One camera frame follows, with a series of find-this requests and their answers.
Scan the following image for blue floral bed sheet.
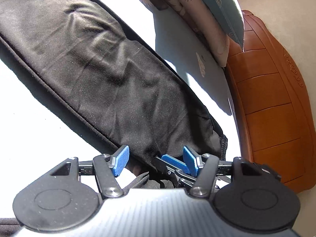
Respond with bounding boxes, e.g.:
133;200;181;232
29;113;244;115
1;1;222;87
2;0;235;138

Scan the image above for black track pants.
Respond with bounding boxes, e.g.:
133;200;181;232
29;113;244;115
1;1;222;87
0;0;228;191

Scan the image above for wooden headboard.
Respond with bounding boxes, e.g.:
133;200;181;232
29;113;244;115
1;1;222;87
225;10;315;193

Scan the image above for beige floral pillow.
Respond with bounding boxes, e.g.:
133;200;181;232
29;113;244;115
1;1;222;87
165;0;229;67

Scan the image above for blue floral pillow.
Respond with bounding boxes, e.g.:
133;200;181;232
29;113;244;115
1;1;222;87
202;0;244;49

